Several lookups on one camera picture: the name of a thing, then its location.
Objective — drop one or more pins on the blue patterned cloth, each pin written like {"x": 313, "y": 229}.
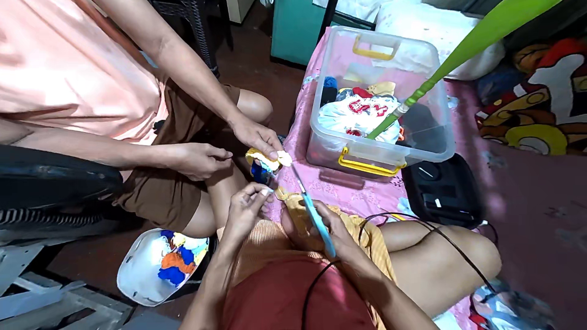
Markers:
{"x": 511, "y": 307}

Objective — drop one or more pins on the pile of coloured yarn scraps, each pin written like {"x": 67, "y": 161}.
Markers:
{"x": 176, "y": 263}

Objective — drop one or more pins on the teal cabinet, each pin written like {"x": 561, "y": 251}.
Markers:
{"x": 293, "y": 32}

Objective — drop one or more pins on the long green stick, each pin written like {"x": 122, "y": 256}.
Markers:
{"x": 451, "y": 66}

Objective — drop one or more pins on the yellow and white yarn piece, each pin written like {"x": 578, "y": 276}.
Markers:
{"x": 263, "y": 160}

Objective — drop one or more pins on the person's right hand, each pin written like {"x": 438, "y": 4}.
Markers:
{"x": 334, "y": 227}

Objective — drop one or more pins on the person's left forearm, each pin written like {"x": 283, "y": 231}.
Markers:
{"x": 215, "y": 280}

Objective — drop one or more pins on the pink floral sheet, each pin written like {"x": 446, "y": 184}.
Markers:
{"x": 367, "y": 201}

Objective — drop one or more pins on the person's left fingers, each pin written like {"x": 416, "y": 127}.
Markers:
{"x": 243, "y": 192}

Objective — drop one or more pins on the black zip case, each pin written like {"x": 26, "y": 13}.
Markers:
{"x": 442, "y": 192}

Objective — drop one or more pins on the grey metal frame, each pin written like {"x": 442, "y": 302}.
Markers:
{"x": 64, "y": 305}

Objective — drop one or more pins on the person's left thumb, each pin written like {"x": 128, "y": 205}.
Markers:
{"x": 259, "y": 199}

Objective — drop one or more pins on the dark blue yarn bundle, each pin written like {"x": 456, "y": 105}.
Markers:
{"x": 259, "y": 173}

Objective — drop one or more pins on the white pillow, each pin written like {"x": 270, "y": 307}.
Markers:
{"x": 426, "y": 32}

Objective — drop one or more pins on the pile of mixed clothes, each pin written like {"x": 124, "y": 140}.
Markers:
{"x": 357, "y": 112}

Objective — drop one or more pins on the person's right forearm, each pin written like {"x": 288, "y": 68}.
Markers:
{"x": 390, "y": 293}

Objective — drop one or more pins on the person's right fingers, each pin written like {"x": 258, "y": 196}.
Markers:
{"x": 323, "y": 212}

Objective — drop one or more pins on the black woven chair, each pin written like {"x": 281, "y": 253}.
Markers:
{"x": 199, "y": 32}

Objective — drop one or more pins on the person's left hand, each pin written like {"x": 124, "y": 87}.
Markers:
{"x": 243, "y": 214}

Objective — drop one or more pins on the mustard yellow fabric piece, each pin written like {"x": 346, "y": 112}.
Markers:
{"x": 297, "y": 212}

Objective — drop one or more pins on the black padded seat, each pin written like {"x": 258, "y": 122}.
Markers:
{"x": 55, "y": 178}

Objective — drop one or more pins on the clear plastic storage box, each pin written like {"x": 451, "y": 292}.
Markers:
{"x": 380, "y": 158}

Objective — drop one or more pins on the white plastic basin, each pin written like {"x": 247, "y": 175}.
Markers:
{"x": 140, "y": 270}

